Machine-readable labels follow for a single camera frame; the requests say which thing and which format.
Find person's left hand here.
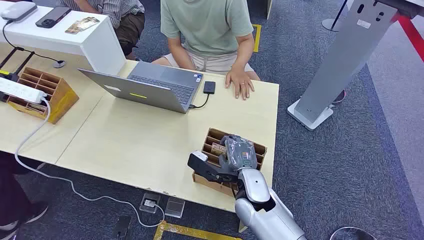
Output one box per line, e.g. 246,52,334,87
224,67,256,101

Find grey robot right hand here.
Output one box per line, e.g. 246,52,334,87
218,134,259,175

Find wooden card holder with card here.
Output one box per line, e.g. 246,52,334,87
191,127,268,199

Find brown printed card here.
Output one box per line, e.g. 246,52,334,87
210,142,228,157

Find person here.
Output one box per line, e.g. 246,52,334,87
56,0,146,62
0,150,50,240
151,0,262,101

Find black external drive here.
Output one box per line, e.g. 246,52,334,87
202,80,217,96

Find grey laptop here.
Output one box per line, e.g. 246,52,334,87
78,60,205,115

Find square floor cover plate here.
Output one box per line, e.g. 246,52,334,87
164,197,187,219

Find dark shoe with pink sole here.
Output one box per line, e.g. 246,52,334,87
331,89,347,106

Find floor socket box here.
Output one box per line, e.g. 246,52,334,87
138,192,162,215

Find silver kiosk stand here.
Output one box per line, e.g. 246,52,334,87
286,0,424,132

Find round pole base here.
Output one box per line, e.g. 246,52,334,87
321,0,349,33

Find black object on floor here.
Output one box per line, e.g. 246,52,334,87
111,215,133,240

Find white raised shelf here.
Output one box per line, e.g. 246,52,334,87
0,0,127,77

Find printed cards on shelf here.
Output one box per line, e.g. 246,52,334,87
64,16,101,36

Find wooden compartment organizer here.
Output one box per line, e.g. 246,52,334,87
6,66,80,125

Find black smartphone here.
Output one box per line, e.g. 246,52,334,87
35,5,72,29

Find white power strip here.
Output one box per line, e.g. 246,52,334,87
0,76,49,105

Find black folding stand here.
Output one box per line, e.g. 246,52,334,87
0,46,36,84

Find grey rounded box device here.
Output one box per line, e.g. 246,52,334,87
0,0,39,24

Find black drive cable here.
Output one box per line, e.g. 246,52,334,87
189,93,211,110

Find thin metal ring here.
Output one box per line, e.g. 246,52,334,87
329,226,379,240

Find thin black cable with puck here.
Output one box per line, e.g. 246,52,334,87
1,20,67,69

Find white power cable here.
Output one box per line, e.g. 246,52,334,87
13,98,166,229

